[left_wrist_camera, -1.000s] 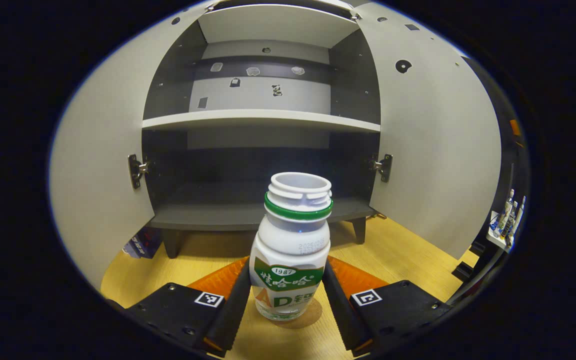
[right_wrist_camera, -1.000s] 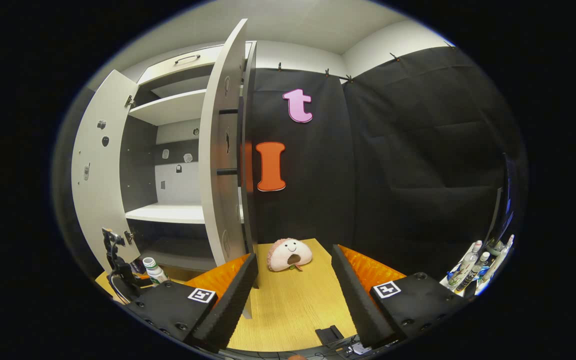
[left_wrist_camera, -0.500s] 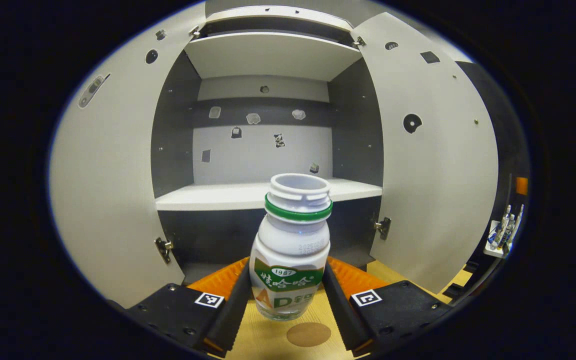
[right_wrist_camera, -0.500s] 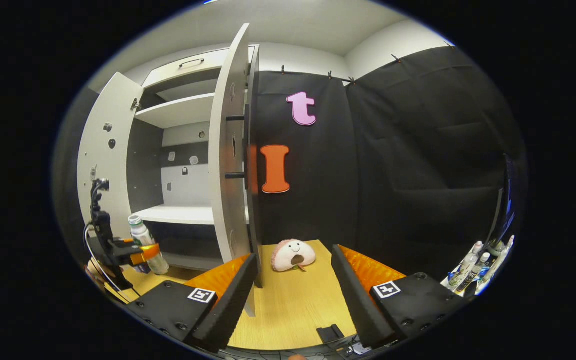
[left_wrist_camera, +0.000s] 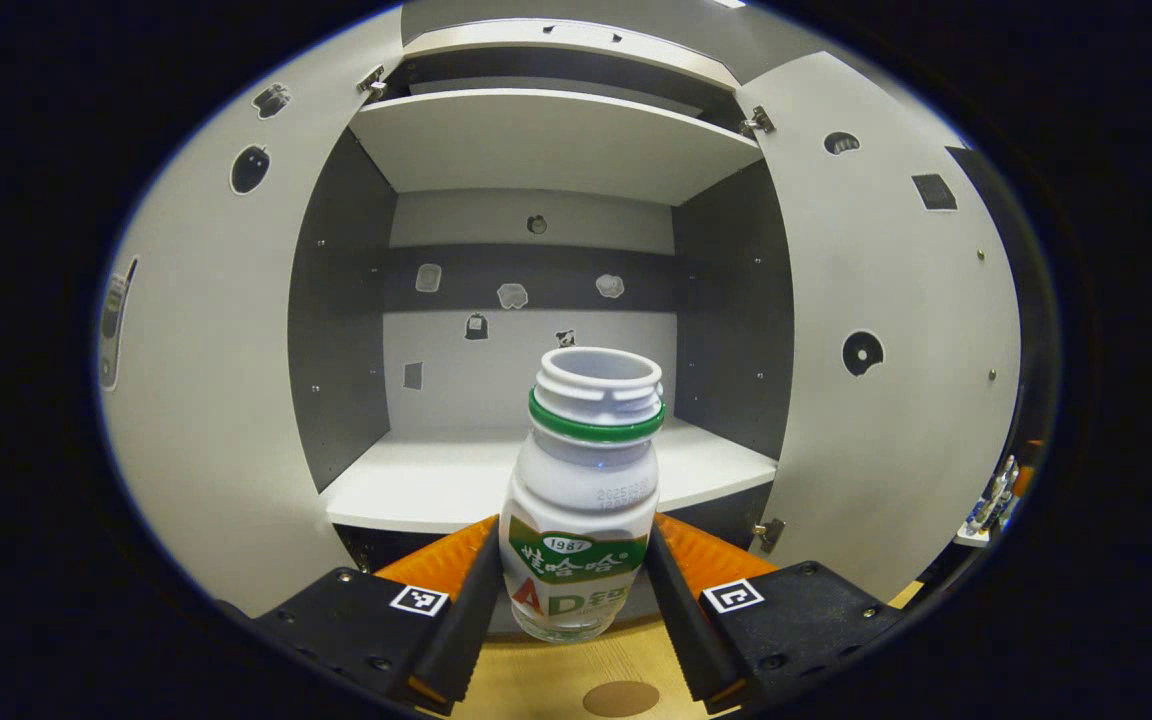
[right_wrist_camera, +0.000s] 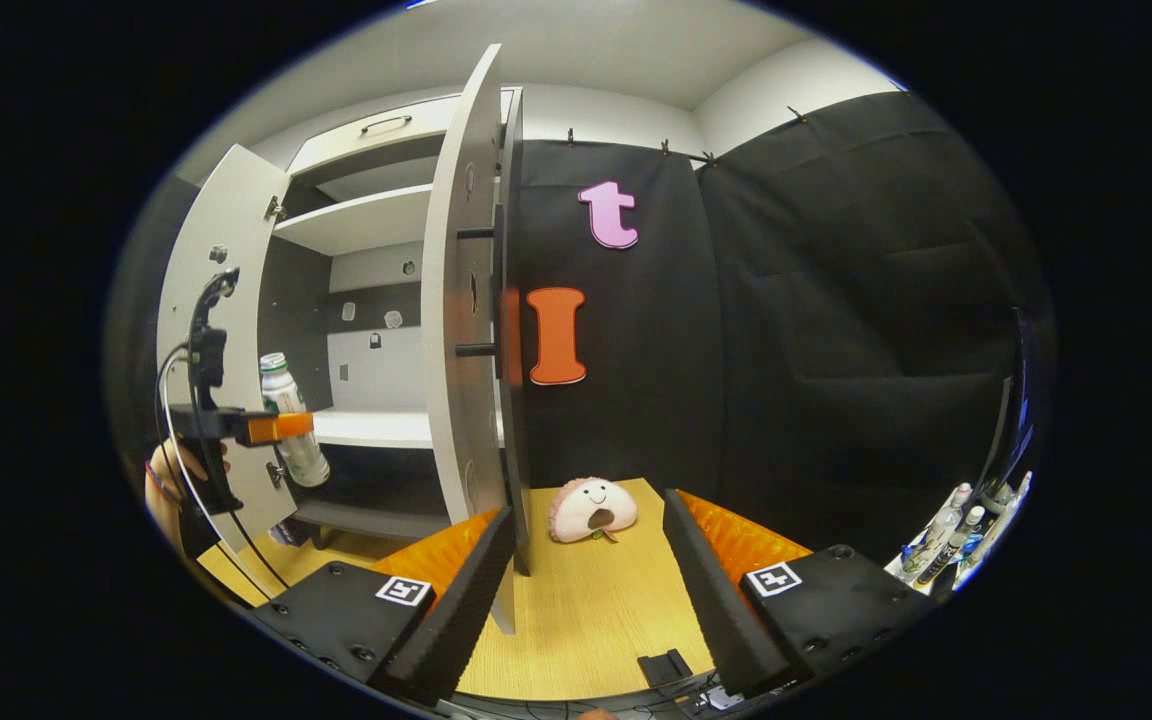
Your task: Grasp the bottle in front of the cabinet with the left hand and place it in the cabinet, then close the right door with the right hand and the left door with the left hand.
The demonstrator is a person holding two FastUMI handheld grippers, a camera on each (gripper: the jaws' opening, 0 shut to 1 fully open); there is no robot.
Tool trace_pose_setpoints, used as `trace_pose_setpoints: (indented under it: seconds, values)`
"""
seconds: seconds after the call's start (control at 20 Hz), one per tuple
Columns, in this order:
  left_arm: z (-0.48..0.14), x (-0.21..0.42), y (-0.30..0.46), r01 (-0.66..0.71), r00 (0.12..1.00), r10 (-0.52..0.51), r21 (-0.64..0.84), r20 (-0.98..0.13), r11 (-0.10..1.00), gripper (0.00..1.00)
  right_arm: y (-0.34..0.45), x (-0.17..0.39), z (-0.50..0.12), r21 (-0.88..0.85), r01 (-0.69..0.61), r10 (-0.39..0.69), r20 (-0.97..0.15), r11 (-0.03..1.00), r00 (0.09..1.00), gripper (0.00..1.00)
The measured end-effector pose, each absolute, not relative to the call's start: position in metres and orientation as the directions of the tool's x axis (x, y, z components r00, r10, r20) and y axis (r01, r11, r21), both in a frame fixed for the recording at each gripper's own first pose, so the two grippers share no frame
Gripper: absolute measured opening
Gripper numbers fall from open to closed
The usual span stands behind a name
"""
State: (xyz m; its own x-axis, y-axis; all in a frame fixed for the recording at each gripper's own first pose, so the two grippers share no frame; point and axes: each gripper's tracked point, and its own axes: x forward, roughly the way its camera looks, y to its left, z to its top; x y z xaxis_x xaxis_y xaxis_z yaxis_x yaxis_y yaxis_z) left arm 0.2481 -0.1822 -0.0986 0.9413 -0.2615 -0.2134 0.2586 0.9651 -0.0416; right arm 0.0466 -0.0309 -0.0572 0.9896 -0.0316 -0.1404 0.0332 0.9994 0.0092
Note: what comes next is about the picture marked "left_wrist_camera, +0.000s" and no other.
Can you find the row of white pens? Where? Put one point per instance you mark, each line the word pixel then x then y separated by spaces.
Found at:
pixel 994 500

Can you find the white and grey cabinet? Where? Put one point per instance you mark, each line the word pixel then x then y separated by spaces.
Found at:
pixel 536 150

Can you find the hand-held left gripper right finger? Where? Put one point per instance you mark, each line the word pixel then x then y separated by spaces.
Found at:
pixel 681 630

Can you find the white pen tray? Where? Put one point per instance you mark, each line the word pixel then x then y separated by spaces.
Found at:
pixel 971 538

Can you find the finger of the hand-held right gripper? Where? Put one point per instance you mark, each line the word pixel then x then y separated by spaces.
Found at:
pixel 1033 478

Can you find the round brown coaster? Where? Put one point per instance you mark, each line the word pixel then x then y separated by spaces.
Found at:
pixel 621 699

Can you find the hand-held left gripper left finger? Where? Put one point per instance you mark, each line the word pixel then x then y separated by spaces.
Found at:
pixel 471 630

